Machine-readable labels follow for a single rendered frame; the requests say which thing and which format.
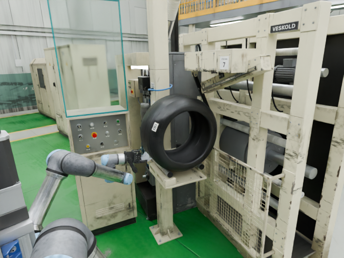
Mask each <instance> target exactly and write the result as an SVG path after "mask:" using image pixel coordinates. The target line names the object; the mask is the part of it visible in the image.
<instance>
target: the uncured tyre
mask: <svg viewBox="0 0 344 258"><path fill-rule="evenodd" d="M184 112H188V113H189V115H190V118H191V131H190V134H189V136H188V138H187V140H186V141H185V142H184V143H183V144H182V145H181V146H179V147H177V148H175V149H172V150H165V149H164V144H163V139H164V134H165V131H166V129H167V127H168V125H169V124H170V122H171V121H172V120H173V119H174V118H175V117H176V116H178V115H179V114H181V113H184ZM155 122H156V123H158V124H159V125H158V127H157V130H156V132H154V131H152V128H153V125H154V123H155ZM140 136H141V142H142V145H143V147H144V149H145V151H146V152H147V153H148V154H149V156H150V157H151V158H152V159H153V160H154V161H155V162H157V163H158V164H159V165H160V166H161V167H162V168H164V169H167V170H171V171H187V170H190V169H192V168H194V167H196V166H198V165H199V164H201V163H202V162H203V161H204V160H205V159H206V158H207V157H208V155H209V154H210V152H211V150H212V149H213V146H214V144H215V141H216V137H217V122H216V118H215V116H214V114H213V112H212V110H211V109H210V108H209V107H208V106H207V105H206V104H205V103H204V102H202V101H201V100H199V99H196V98H193V97H189V96H185V95H180V94H173V95H168V96H165V97H163V98H160V99H159V100H157V101H156V102H154V103H153V104H152V105H151V106H150V107H149V109H148V110H147V111H146V113H145V115H144V117H143V119H142V123H141V129H140Z"/></svg>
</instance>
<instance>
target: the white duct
mask: <svg viewBox="0 0 344 258"><path fill-rule="evenodd" d="M179 4H180V0H167V21H168V29H169V25H170V21H171V20H172V21H173V23H172V26H171V29H170V33H169V36H168V41H169V39H170V35H171V32H172V29H173V26H174V22H175V19H176V15H177V11H178V7H179Z"/></svg>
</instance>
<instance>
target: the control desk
mask: <svg viewBox="0 0 344 258"><path fill-rule="evenodd" d="M66 120H67V128H68V136H69V142H70V151H71V152H73V153H77V154H80V155H82V156H84V157H86V158H88V159H91V160H93V161H95V162H96V163H97V164H100V165H101V156H102V155H107V154H109V155H110V154H124V151H127V152H131V151H132V142H131V129H130V116H129V111H123V112H114V113H105V114H96V115H87V116H78V117H69V118H66ZM116 169H117V170H120V171H123V172H126V173H129V174H131V175H132V176H133V180H132V183H131V184H130V185H124V184H122V183H118V182H113V183H106V182H105V180H104V179H101V178H97V177H92V176H91V177H83V176H75V179H76V185H77V191H78V198H79V206H80V210H81V216H82V222H83V223H84V224H85V225H86V226H87V228H88V229H89V230H90V231H91V232H92V234H93V235H94V236H96V235H99V234H102V233H105V232H108V231H111V230H114V229H118V228H121V227H124V226H127V225H130V224H134V223H136V217H137V206H136V194H135V181H134V172H133V171H132V168H131V167H130V165H129V163H128V162H127V163H126V164H119V165H116Z"/></svg>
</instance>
